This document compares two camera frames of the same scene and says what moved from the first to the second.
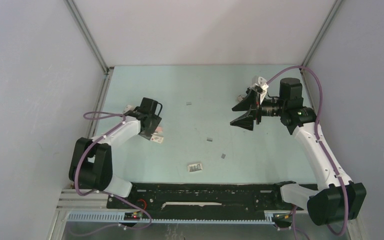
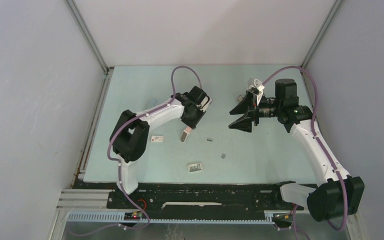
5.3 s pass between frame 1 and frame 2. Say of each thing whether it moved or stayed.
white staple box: stayed
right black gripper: stayed
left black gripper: moved
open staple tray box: stayed
